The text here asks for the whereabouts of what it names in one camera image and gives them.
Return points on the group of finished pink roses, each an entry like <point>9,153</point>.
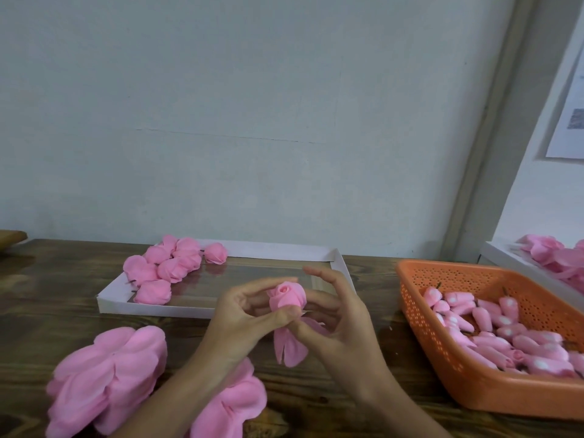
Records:
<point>139,269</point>

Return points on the white shallow tray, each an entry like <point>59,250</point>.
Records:
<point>228,283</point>

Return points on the stack of pink petals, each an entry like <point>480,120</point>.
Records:
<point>233,406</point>
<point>105,378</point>

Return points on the pink rose buds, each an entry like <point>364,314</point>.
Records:
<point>488,331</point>

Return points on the person's right hand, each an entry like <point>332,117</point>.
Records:
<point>351,337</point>

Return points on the pink petal flower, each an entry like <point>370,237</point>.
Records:
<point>188,253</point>

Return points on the pile of pink petals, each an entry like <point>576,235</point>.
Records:
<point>549,253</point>

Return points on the grey door frame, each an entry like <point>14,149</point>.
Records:
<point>504,123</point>

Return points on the person's left hand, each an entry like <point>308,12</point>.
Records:
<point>235,331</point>

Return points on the person's right forearm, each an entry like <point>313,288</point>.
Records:
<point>401,413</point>

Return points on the orange plastic basket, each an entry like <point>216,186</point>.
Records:
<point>470,392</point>

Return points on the white paper notice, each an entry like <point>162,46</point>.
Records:
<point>568,118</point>

